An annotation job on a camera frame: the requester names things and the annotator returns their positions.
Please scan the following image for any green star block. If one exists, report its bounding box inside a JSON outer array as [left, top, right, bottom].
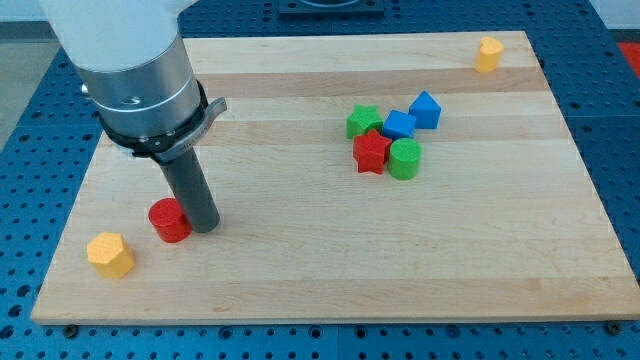
[[346, 104, 383, 139]]

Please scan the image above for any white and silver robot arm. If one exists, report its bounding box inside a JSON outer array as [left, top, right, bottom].
[[39, 0, 201, 138]]

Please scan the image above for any blue cube block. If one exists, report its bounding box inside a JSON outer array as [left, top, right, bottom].
[[382, 110, 417, 140]]

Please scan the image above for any yellow heart block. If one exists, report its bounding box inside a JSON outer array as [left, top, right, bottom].
[[475, 36, 504, 73]]

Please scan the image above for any wooden board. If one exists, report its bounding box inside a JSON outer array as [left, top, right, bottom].
[[31, 31, 639, 325]]

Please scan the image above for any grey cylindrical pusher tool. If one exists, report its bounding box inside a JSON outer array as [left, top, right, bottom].
[[159, 149, 220, 233]]

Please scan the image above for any green cylinder block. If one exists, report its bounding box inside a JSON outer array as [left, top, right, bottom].
[[388, 138, 422, 180]]

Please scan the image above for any blue pentagon block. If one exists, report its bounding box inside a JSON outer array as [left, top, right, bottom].
[[409, 91, 442, 130]]

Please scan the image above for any red cylinder block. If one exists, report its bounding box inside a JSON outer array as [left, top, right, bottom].
[[148, 198, 192, 243]]

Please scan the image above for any yellow hexagon block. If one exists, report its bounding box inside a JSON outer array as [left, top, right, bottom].
[[86, 232, 136, 279]]

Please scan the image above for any black clamp with metal lever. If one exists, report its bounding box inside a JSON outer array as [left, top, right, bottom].
[[98, 82, 227, 163]]

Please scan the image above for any red star block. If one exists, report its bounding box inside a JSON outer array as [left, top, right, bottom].
[[352, 129, 392, 174]]

